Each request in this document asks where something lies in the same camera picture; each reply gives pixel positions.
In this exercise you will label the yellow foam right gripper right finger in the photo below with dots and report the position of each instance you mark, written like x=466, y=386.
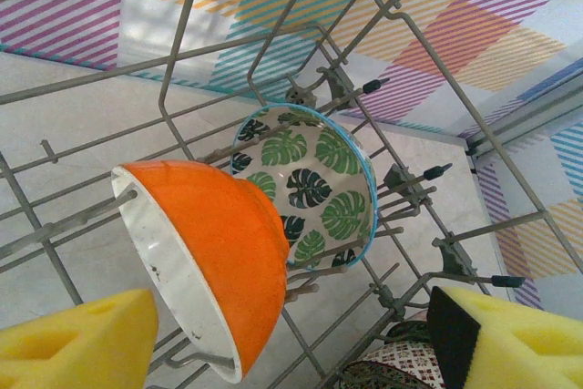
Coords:
x=524, y=352

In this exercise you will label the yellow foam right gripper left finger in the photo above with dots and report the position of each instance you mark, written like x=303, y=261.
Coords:
x=68, y=352

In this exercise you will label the green patterned ceramic bowl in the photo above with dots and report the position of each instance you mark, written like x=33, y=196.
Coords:
x=401, y=361

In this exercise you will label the orange bowl white inside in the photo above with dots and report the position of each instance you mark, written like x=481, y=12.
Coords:
x=218, y=234

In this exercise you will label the green leaf print bowl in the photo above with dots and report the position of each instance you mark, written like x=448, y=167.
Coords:
x=332, y=179

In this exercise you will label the aluminium frame post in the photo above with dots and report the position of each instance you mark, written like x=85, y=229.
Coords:
x=537, y=111

